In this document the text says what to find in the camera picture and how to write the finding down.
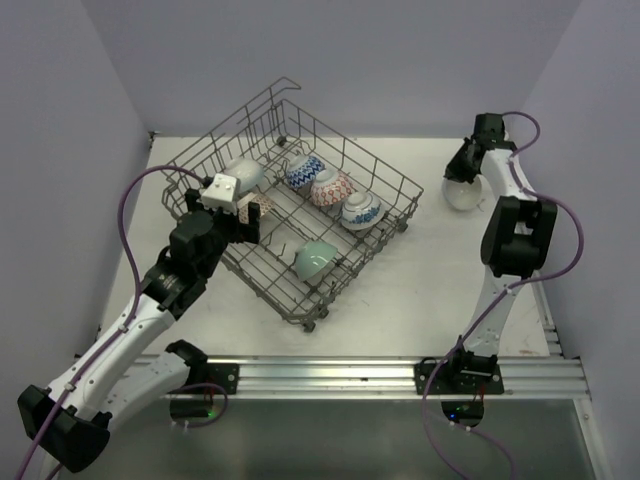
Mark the red dotted pattern bowl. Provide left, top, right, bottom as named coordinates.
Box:
left=237, top=192, right=275, bottom=224

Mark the plain white bowl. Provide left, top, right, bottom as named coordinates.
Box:
left=441, top=177, right=482, bottom=211

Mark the pale green bowl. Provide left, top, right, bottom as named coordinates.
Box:
left=294, top=240, right=338, bottom=281

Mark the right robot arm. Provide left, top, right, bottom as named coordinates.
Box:
left=429, top=113, right=557, bottom=395

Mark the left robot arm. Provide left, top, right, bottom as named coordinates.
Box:
left=17, top=189, right=261, bottom=473

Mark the blue zigzag bowl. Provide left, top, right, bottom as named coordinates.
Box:
left=285, top=154, right=325, bottom=190

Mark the red lattice bowl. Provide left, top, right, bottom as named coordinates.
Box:
left=310, top=168, right=355, bottom=207

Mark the blue floral white bowl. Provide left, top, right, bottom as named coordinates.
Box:
left=340, top=192, right=385, bottom=231

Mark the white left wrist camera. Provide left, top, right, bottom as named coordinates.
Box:
left=201, top=173, right=240, bottom=215

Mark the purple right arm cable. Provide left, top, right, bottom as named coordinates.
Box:
left=422, top=110, right=585, bottom=480

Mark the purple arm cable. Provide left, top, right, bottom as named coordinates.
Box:
left=422, top=110, right=585, bottom=480
left=14, top=165, right=211, bottom=480

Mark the grey wire dish rack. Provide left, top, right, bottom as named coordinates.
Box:
left=170, top=76, right=424, bottom=332

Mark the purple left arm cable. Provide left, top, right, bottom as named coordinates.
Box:
left=14, top=165, right=211, bottom=480

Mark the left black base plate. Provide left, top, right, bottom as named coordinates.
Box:
left=188, top=363, right=240, bottom=395

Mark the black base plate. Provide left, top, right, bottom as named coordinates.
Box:
left=413, top=361, right=505, bottom=395
left=188, top=363, right=240, bottom=395

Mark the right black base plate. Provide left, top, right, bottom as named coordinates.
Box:
left=413, top=361, right=505, bottom=395

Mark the aluminium mounting rail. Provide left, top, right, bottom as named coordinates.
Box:
left=69, top=354, right=586, bottom=401

